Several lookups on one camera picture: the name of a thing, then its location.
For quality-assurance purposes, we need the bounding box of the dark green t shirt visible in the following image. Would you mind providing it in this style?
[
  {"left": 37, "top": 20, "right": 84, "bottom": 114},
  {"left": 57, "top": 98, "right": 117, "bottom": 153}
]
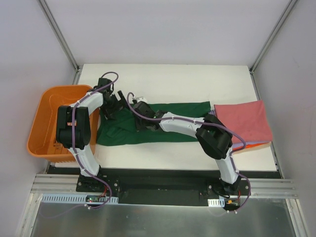
[{"left": 96, "top": 101, "right": 211, "bottom": 146}]

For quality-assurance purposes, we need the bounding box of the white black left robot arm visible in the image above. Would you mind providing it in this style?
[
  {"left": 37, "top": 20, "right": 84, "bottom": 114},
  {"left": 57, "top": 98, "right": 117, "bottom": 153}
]
[{"left": 56, "top": 76, "right": 127, "bottom": 192}]

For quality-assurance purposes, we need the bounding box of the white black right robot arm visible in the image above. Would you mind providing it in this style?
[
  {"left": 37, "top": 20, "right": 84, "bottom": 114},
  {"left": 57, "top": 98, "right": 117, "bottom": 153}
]
[{"left": 131, "top": 101, "right": 241, "bottom": 197}]

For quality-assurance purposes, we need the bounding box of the orange plastic basket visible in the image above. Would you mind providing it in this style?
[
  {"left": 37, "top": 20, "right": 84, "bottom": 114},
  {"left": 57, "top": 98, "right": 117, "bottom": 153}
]
[{"left": 27, "top": 85, "right": 91, "bottom": 163}]

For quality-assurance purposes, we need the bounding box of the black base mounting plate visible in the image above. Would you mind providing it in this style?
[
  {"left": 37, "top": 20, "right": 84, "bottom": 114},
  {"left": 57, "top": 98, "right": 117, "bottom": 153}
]
[{"left": 74, "top": 167, "right": 283, "bottom": 207}]

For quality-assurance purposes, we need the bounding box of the pink folded t shirt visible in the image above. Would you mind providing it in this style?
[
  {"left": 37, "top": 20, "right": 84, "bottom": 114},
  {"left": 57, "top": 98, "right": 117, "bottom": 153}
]
[{"left": 214, "top": 100, "right": 273, "bottom": 148}]

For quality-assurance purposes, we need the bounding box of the orange folded t shirt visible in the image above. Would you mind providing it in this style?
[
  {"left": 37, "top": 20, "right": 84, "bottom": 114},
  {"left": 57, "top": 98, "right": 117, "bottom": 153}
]
[{"left": 233, "top": 143, "right": 267, "bottom": 151}]

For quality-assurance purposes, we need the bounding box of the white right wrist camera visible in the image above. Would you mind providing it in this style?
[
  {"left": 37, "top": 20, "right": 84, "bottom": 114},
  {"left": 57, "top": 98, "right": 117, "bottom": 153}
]
[{"left": 132, "top": 96, "right": 147, "bottom": 104}]

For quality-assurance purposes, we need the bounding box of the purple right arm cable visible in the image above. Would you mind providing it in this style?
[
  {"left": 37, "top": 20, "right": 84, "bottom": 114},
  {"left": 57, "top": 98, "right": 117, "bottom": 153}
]
[{"left": 126, "top": 92, "right": 251, "bottom": 215}]

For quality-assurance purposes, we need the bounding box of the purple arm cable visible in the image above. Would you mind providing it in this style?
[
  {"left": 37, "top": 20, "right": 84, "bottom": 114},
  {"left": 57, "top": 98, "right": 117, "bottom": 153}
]
[
  {"left": 48, "top": 71, "right": 119, "bottom": 219},
  {"left": 126, "top": 92, "right": 251, "bottom": 215}
]

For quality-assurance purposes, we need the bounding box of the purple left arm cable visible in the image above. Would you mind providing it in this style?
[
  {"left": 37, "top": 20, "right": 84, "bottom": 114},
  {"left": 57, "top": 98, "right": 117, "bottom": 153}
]
[{"left": 48, "top": 71, "right": 119, "bottom": 219}]

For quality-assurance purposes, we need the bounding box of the left aluminium frame post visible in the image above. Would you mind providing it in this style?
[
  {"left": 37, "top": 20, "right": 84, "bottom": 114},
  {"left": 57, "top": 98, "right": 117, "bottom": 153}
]
[{"left": 37, "top": 0, "right": 80, "bottom": 73}]

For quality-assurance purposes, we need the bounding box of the aluminium frame post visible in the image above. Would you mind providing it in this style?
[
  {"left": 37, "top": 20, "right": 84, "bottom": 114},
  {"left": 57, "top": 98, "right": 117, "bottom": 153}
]
[
  {"left": 37, "top": 0, "right": 80, "bottom": 73},
  {"left": 249, "top": 0, "right": 299, "bottom": 75}
]

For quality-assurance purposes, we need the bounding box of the aluminium rail left side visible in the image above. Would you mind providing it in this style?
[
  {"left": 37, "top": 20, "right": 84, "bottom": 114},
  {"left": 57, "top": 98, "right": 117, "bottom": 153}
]
[{"left": 31, "top": 174, "right": 79, "bottom": 194}]

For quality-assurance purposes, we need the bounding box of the aluminium rail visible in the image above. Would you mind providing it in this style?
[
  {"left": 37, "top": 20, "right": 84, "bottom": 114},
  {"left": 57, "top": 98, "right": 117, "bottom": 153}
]
[
  {"left": 31, "top": 174, "right": 79, "bottom": 194},
  {"left": 250, "top": 179, "right": 298, "bottom": 199}
]

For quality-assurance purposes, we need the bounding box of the white slotted cable duct left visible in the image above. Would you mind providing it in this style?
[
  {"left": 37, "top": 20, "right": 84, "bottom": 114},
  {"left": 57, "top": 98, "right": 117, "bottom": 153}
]
[{"left": 41, "top": 194, "right": 119, "bottom": 205}]

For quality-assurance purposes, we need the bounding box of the white slotted cable duct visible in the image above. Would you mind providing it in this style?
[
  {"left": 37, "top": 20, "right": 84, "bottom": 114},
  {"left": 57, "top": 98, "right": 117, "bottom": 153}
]
[
  {"left": 208, "top": 197, "right": 241, "bottom": 207},
  {"left": 41, "top": 194, "right": 119, "bottom": 205}
]

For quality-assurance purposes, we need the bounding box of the white slotted cable duct right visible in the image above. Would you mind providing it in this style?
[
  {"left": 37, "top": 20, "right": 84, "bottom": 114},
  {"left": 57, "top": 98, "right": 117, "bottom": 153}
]
[{"left": 208, "top": 197, "right": 241, "bottom": 207}]

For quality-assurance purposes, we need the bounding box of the aluminium rail right side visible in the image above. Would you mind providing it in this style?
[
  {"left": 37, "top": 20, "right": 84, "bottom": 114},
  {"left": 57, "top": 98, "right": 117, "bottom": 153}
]
[{"left": 250, "top": 179, "right": 298, "bottom": 199}]

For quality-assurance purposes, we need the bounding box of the right aluminium frame post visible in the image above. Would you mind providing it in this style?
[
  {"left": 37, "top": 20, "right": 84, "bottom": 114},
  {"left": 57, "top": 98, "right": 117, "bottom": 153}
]
[{"left": 249, "top": 0, "right": 299, "bottom": 75}]

